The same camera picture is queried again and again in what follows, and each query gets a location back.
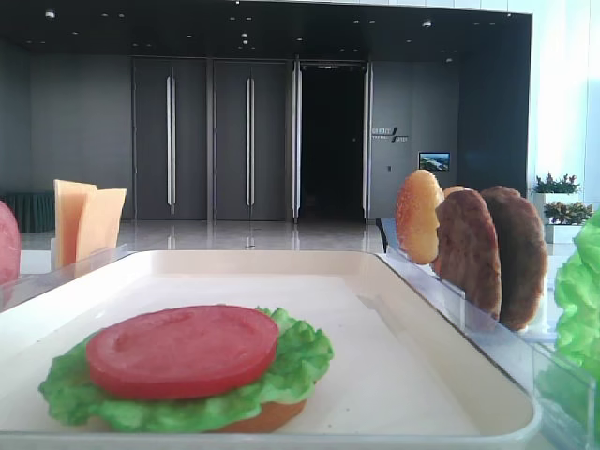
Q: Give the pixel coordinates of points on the brown meat patty front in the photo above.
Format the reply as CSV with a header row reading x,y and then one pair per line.
x,y
468,251

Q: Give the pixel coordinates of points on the dark double door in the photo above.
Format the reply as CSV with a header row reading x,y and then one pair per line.
x,y
170,139
250,140

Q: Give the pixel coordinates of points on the green lettuce leaf on stack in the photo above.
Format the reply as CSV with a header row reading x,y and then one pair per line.
x,y
303,357

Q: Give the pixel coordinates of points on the brown meat patty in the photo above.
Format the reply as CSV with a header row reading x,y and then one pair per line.
x,y
523,255
468,251

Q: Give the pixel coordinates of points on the clear acrylic left rack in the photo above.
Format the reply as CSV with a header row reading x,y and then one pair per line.
x,y
39,273

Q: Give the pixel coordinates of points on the white rectangular tray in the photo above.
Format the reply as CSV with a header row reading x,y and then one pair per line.
x,y
403,377

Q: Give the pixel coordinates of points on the red tomato slice standing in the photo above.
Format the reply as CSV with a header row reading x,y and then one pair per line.
x,y
10,245

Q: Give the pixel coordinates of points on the green lettuce leaf standing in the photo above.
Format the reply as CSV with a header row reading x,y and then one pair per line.
x,y
576,291

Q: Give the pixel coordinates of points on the red tomato slice on stack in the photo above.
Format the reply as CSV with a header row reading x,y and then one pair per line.
x,y
185,352

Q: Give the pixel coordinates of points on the wall display screen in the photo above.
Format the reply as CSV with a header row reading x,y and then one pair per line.
x,y
434,162

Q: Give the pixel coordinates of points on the orange cheese slice right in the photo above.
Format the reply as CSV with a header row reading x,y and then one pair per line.
x,y
99,221

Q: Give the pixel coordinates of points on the dark double door left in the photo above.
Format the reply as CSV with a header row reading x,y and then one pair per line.
x,y
170,139

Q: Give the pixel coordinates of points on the green skirted table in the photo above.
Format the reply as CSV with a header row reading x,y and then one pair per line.
x,y
34,211

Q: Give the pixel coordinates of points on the brown meat patty rear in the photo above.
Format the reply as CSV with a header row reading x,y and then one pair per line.
x,y
523,255

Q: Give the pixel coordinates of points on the clear acrylic rack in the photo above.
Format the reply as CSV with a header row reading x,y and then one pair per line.
x,y
567,393
39,273

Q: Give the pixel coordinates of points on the orange cheese slice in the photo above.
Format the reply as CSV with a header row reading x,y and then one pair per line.
x,y
69,200
99,221

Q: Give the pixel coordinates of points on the dark double door middle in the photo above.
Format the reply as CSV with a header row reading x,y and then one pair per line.
x,y
250,140

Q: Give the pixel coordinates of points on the clear acrylic right rack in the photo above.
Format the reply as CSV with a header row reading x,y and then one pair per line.
x,y
567,393

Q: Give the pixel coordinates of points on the potted plants in planter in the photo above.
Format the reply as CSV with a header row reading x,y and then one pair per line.
x,y
558,203

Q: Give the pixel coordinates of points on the bottom bun slice on tray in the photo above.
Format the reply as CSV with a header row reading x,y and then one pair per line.
x,y
193,416

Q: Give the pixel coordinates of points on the sesame bun top standing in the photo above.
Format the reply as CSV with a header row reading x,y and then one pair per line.
x,y
416,217

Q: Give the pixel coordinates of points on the orange cheese slice left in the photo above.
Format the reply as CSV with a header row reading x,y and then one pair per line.
x,y
69,200

